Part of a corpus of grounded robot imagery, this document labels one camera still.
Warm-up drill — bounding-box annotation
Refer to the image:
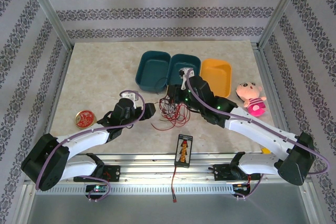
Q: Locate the pink plush doll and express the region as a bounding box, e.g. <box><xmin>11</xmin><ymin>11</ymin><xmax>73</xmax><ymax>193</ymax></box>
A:
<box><xmin>235</xmin><ymin>81</ymin><xmax>268</xmax><ymax>118</ymax></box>

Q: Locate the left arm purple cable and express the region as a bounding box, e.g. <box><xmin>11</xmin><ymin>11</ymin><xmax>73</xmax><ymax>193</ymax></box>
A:
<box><xmin>35</xmin><ymin>89</ymin><xmax>145</xmax><ymax>203</ymax></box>

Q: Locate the red black lead wire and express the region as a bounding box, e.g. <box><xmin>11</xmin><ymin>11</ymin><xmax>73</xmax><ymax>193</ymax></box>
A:
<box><xmin>171</xmin><ymin>166</ymin><xmax>180</xmax><ymax>205</ymax></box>

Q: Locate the round red gold tin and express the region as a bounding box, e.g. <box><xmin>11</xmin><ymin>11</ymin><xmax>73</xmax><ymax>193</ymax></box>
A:
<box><xmin>75</xmin><ymin>110</ymin><xmax>97</xmax><ymax>130</ymax></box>

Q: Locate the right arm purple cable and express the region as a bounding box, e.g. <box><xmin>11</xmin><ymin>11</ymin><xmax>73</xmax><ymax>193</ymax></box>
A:
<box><xmin>186</xmin><ymin>77</ymin><xmax>332</xmax><ymax>201</ymax></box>

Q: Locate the slotted metal cable duct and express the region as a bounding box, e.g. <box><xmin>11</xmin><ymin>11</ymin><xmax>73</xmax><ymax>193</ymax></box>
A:
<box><xmin>35</xmin><ymin>183</ymin><xmax>234</xmax><ymax>196</ymax></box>

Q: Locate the black printed charging board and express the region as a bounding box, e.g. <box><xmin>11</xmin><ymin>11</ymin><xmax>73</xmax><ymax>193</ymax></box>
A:
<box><xmin>174</xmin><ymin>134</ymin><xmax>194</xmax><ymax>168</ymax></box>

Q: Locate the aluminium side rail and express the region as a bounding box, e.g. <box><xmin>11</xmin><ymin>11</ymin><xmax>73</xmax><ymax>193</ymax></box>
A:
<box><xmin>250</xmin><ymin>42</ymin><xmax>297</xmax><ymax>156</ymax></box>
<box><xmin>43</xmin><ymin>48</ymin><xmax>74</xmax><ymax>143</ymax></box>

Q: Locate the thin red cable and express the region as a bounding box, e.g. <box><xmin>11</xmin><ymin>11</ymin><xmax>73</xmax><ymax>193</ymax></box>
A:
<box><xmin>151</xmin><ymin>95</ymin><xmax>192</xmax><ymax>132</ymax></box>

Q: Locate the thin white cable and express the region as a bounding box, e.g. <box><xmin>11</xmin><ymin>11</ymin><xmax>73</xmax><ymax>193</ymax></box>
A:
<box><xmin>159</xmin><ymin>102</ymin><xmax>181</xmax><ymax>116</ymax></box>

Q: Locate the teal plastic bin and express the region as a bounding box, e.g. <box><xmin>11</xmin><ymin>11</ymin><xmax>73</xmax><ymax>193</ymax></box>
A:
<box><xmin>134</xmin><ymin>50</ymin><xmax>173</xmax><ymax>94</ymax></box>
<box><xmin>167</xmin><ymin>53</ymin><xmax>202</xmax><ymax>88</ymax></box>

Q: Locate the small circuit board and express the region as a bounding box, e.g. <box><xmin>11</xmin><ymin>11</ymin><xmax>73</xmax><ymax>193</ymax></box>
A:
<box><xmin>232</xmin><ymin>183</ymin><xmax>251</xmax><ymax>196</ymax></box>
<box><xmin>85</xmin><ymin>185</ymin><xmax>110</xmax><ymax>196</ymax></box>

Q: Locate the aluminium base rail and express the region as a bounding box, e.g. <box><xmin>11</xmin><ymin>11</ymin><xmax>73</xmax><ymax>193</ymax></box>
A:
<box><xmin>25</xmin><ymin>152</ymin><xmax>313</xmax><ymax>183</ymax></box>

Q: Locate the yellow plastic bin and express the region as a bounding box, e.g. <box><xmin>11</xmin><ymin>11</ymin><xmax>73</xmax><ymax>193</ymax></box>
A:
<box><xmin>199</xmin><ymin>58</ymin><xmax>233</xmax><ymax>99</ymax></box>

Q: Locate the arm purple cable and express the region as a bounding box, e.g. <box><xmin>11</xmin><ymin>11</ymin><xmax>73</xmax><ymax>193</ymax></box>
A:
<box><xmin>35</xmin><ymin>89</ymin><xmax>145</xmax><ymax>203</ymax></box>
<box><xmin>186</xmin><ymin>77</ymin><xmax>332</xmax><ymax>201</ymax></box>

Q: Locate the aluminium frame post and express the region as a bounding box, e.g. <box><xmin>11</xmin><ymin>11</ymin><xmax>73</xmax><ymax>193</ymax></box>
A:
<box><xmin>19</xmin><ymin>0</ymin><xmax>74</xmax><ymax>51</ymax></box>
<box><xmin>258</xmin><ymin>0</ymin><xmax>308</xmax><ymax>49</ymax></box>

